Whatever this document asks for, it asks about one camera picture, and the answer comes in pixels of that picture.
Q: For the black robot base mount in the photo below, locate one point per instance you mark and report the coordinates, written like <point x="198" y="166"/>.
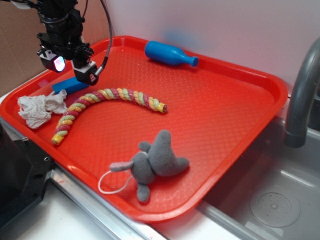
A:
<point x="24" y="172"/>

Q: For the grey toy sink basin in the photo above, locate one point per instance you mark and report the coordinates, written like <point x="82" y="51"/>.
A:
<point x="272" y="192"/>

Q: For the blue plastic bottle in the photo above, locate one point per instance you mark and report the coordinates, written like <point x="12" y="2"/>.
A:
<point x="169" y="54"/>

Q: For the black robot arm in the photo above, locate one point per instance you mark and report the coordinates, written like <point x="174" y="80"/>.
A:
<point x="53" y="12"/>

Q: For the grey sink faucet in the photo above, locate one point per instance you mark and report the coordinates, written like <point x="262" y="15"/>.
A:
<point x="304" y="106"/>

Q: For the red plastic tray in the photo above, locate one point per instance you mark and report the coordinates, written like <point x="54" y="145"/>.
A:
<point x="214" y="112"/>

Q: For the grey plush mouse toy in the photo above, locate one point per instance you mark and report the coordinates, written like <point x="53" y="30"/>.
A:
<point x="152" y="160"/>

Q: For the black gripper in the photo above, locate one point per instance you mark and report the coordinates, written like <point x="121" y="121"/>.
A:
<point x="64" y="41"/>

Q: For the crumpled white cloth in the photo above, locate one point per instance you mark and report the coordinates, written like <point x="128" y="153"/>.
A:
<point x="37" y="110"/>

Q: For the blue rectangular block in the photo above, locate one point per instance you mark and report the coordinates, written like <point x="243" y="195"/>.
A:
<point x="70" y="85"/>

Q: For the multicolour twisted rope toy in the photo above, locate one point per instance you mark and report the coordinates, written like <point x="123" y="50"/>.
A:
<point x="108" y="94"/>

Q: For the brown cardboard panel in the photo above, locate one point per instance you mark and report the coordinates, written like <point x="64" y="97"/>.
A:
<point x="19" y="44"/>

